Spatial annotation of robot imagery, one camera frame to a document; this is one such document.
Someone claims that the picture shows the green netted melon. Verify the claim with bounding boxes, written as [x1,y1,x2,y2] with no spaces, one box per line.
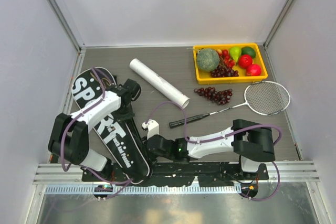
[196,48,219,72]

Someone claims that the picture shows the white shuttlecock tube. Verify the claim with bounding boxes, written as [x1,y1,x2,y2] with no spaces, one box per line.
[129,58,190,108]

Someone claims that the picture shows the black racket bag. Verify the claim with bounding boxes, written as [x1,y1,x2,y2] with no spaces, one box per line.
[71,69,152,185]

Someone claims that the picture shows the aluminium frame bars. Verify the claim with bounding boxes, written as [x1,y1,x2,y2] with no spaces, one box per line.
[47,0,86,52]

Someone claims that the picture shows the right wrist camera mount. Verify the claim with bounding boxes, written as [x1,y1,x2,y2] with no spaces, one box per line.
[142,119,160,140]

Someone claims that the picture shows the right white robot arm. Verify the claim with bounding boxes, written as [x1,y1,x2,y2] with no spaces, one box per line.
[142,119,276,179]

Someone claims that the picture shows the dark red grape bunch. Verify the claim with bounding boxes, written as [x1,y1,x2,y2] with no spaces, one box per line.
[194,87,233,105]

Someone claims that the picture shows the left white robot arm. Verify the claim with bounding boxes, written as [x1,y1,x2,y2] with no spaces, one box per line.
[48,79,151,185]

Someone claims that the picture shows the red pomegranate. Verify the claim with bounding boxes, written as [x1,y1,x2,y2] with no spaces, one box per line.
[246,64,262,76]

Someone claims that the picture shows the red apple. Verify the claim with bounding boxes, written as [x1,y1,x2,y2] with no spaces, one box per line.
[238,54,253,69]

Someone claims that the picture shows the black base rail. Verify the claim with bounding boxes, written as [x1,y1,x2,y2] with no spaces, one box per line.
[81,161,268,187]

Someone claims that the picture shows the grape bunch in tray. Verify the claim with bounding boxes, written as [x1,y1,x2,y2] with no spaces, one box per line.
[211,66,239,78]

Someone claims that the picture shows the green pear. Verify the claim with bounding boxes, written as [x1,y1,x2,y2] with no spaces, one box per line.
[229,46,242,62]

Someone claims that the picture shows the badminton racket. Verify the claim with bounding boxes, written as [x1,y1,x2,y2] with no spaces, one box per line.
[169,81,291,129]

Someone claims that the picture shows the green lime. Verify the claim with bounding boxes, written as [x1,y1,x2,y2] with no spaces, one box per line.
[241,46,256,58]

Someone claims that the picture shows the yellow plastic tray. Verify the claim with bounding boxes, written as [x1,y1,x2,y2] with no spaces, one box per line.
[193,43,268,84]

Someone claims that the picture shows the white slotted cable duct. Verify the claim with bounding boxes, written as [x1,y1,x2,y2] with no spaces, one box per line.
[45,183,241,196]

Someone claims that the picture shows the red cherries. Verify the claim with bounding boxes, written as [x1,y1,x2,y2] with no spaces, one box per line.
[215,49,236,68]

